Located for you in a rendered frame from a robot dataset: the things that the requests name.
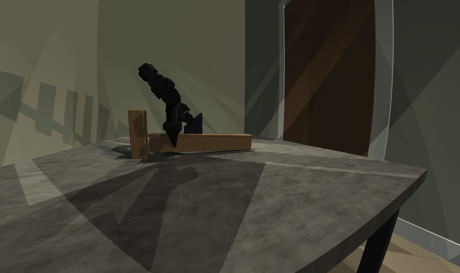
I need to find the brown wooden board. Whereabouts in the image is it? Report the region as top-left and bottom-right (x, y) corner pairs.
(145, 133), (252, 152)

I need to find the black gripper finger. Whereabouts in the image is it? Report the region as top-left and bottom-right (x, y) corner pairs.
(165, 129), (182, 147)

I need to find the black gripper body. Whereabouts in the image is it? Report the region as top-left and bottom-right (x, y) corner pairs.
(163, 107), (182, 130)

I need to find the brown wooden post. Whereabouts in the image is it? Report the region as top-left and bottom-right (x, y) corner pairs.
(128, 110), (149, 159)

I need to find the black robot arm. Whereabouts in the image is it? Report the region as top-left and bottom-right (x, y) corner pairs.
(138, 63), (195, 126)

